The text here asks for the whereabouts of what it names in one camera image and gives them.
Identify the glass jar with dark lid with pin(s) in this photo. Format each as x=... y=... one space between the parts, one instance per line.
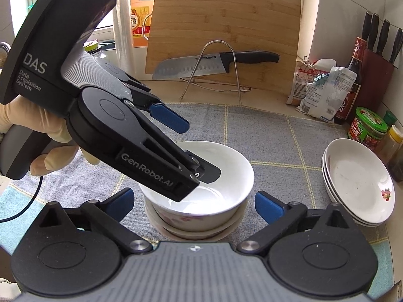
x=93 y=47

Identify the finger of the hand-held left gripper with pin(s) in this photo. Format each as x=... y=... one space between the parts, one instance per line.
x=170 y=118
x=185 y=179

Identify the person's left hand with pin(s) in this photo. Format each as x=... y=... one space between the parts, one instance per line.
x=31 y=113

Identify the white bowl with pink flowers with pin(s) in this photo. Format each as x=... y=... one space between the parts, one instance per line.
x=201 y=228
x=226 y=170
x=195 y=236

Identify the white and orange bag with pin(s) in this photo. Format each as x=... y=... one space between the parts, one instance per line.
x=299 y=88

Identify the green lid sauce jar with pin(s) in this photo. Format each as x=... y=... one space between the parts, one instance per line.
x=366 y=129

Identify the yellow lid spice jar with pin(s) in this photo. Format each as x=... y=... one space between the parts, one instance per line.
x=392 y=141

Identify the bamboo cutting board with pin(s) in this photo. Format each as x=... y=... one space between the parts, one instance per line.
x=226 y=22

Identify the clear bag of white powder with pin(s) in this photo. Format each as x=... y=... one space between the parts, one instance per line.
x=330 y=94

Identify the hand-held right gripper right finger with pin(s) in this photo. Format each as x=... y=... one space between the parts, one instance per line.
x=267 y=206

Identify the green binder clip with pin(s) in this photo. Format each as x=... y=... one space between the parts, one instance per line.
x=320 y=80

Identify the dark red knife block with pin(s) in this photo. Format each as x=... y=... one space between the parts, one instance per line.
x=374 y=81

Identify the small green cap jar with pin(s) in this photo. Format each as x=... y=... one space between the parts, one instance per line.
x=390 y=118

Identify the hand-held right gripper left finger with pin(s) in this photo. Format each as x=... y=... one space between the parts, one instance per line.
x=121 y=204

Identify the grey plaid table cloth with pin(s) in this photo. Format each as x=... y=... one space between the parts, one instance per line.
x=277 y=138

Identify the orange label bottle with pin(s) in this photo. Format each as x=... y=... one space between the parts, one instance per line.
x=138 y=15

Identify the gold binder clip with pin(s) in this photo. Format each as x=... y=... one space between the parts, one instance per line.
x=304 y=63

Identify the dark soy sauce bottle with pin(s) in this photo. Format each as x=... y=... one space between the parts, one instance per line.
x=351 y=94

